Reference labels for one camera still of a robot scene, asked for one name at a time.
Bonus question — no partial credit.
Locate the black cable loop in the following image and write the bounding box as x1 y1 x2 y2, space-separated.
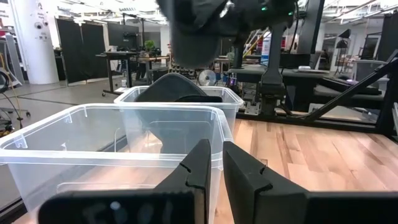
0 70 25 129

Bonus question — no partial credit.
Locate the black background work table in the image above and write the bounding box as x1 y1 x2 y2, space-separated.
227 65 331 82

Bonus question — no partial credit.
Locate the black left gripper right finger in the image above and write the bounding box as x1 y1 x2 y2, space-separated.
223 141 398 224

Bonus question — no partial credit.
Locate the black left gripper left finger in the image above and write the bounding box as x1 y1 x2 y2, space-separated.
37 138 213 224

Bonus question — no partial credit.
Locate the black metal table frame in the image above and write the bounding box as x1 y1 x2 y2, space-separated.
235 0 398 136

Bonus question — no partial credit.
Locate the black cap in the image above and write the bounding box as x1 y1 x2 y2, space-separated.
174 94 224 104

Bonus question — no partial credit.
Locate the black studio light stand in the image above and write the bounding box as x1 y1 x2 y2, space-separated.
334 29 353 76

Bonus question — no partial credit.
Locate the black standing desk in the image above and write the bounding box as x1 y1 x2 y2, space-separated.
95 51 139 97

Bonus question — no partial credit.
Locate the small white desk fan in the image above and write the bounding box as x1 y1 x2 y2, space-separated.
197 68 218 87

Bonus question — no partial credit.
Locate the black partition panel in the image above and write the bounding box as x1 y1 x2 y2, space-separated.
55 17 109 85

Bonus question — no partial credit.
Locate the empty clear plastic bin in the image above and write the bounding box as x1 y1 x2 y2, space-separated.
0 103 234 224

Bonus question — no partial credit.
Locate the clear plastic bin with hats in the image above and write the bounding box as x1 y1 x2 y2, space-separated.
113 85 244 156

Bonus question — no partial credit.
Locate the black computer monitor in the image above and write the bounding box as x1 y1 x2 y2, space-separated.
107 22 141 50

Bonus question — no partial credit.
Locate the white round pillar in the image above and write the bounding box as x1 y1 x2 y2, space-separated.
11 0 60 85

